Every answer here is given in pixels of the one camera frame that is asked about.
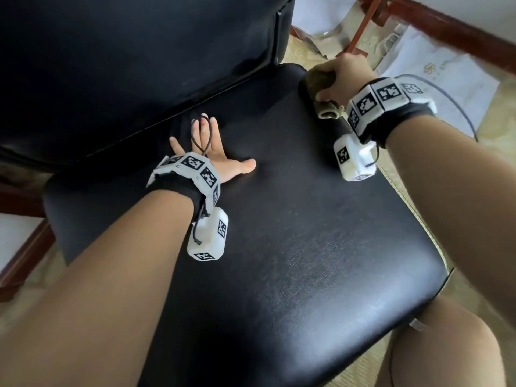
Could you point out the person's left hand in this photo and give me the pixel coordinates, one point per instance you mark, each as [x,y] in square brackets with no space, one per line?
[214,153]

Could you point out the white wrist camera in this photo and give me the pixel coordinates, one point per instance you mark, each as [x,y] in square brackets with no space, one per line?
[208,235]
[355,158]

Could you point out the person's right forearm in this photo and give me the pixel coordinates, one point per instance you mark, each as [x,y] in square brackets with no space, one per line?
[459,197]

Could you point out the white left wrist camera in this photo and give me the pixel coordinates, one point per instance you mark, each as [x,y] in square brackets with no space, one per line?
[208,235]

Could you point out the person's right hand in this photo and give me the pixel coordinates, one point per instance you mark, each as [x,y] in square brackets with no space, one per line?
[343,76]

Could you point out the black leather chair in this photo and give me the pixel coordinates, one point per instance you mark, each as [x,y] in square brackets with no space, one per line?
[242,237]

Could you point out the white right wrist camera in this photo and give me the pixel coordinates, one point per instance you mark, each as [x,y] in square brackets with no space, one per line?
[355,158]

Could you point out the person's right leg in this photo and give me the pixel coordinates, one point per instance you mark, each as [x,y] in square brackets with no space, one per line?
[443,342]

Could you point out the white marker right wristband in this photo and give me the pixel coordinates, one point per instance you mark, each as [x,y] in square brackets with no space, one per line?
[387,104]

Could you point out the person's left forearm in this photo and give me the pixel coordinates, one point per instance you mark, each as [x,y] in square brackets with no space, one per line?
[89,302]

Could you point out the wooden luggage rack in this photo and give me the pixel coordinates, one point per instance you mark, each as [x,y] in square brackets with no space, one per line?
[435,20]

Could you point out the green cleaning cloth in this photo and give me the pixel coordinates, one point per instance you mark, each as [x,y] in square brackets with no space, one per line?
[318,80]

